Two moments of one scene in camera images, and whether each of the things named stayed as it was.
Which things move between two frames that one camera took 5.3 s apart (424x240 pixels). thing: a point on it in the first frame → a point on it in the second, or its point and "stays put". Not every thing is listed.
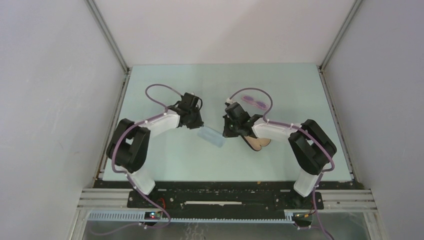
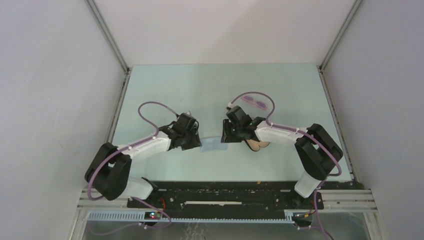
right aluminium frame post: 320,67 stays put
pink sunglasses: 260,104 stays put
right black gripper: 227,133 stays put
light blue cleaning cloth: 212,136 → 211,143
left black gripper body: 195,121 → 191,139
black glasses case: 255,143 stays put
